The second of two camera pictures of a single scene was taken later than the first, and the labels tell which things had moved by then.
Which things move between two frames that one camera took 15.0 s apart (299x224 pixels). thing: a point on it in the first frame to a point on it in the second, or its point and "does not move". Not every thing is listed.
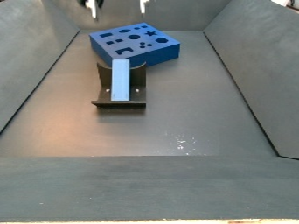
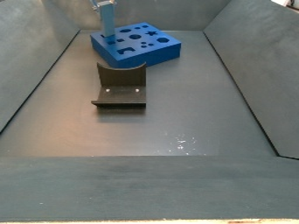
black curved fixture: [136, 87] does not move
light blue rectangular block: [119, 80] to [107, 19]
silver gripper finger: [143, 9] to [106, 3]
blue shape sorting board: [136, 43] does not move
